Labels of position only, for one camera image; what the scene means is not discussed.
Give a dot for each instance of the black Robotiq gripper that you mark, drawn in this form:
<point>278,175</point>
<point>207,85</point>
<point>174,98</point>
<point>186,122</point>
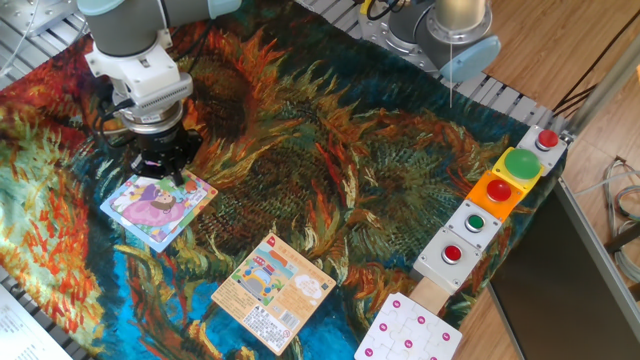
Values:
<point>165,147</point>

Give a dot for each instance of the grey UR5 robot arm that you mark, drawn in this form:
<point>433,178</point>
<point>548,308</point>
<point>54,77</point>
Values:
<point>130,40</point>

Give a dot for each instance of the princess picture puzzle board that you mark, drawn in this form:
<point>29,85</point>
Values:
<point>150,215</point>

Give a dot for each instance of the orange puzzle backing board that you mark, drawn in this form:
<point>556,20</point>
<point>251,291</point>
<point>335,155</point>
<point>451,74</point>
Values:
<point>295,310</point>

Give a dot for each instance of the white puzzle with pink dots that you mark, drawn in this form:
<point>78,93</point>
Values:
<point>405,330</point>

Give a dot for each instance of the white printed paper sheet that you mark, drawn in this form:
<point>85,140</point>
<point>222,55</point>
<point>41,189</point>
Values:
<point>25,330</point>

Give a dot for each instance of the silver metal plate with screws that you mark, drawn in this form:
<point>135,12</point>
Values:
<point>30,15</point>

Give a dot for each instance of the sunflower painting tablecloth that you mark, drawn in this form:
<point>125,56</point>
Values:
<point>400,165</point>

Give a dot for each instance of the silver base mounting plate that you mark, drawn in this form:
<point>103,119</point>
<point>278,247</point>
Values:
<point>372,30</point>

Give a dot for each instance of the small yellow object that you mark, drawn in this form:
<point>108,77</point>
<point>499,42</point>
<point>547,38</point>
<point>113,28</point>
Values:
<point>365,7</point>

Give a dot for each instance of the grey box red button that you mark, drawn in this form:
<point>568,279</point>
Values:
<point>547,139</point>
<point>435,267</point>

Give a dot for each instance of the light wooden block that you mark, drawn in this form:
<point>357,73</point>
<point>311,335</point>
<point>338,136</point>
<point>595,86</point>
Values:
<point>430,295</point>

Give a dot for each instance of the grey box green button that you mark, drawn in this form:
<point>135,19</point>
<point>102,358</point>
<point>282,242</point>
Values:
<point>475,222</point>

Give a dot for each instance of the orange box red button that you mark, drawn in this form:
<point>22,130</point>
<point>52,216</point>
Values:
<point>498,191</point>

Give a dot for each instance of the yellow box green mushroom button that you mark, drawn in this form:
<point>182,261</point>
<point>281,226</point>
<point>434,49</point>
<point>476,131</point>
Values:
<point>521,164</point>

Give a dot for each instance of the aluminium profile beam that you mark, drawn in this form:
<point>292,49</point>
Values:
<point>600,90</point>

